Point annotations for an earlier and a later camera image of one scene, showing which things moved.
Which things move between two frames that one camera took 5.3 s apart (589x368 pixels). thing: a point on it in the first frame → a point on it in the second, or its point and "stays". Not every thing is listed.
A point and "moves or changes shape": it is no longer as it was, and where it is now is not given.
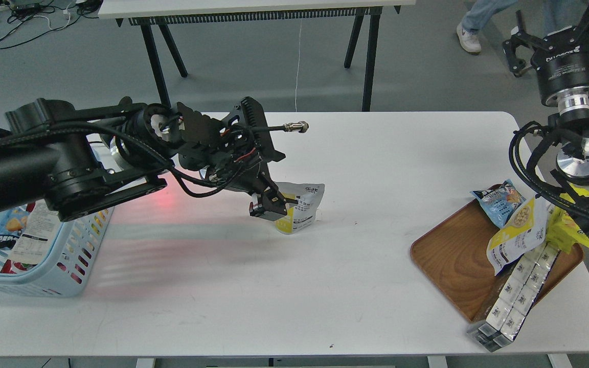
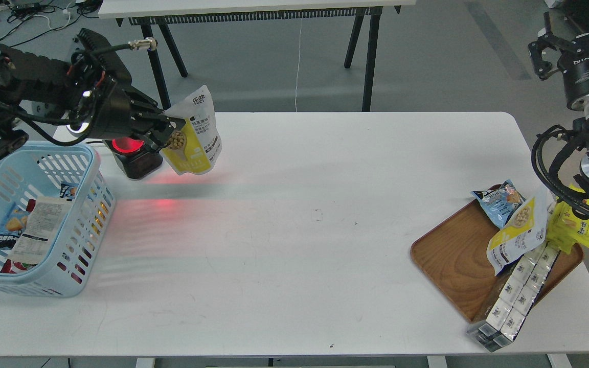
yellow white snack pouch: x=526 y=231 stays
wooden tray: x=453 y=255 stays
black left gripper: x=234 y=153 → x=107 y=109
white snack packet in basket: x=43 y=227 stays
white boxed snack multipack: x=516 y=300 stays
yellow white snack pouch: x=302 y=215 moves or changes shape
